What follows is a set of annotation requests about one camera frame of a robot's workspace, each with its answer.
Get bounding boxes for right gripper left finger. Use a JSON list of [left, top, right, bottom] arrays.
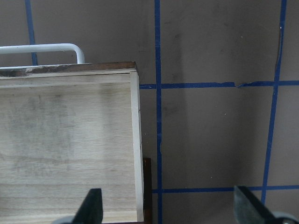
[[71, 189, 103, 224]]

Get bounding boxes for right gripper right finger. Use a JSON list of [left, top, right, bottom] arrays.
[[234, 186, 280, 224]]

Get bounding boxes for wooden drawer with white handle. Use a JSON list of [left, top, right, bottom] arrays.
[[0, 43, 144, 224]]

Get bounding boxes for dark brown drawer cabinet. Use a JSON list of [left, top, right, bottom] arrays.
[[143, 158, 152, 224]]

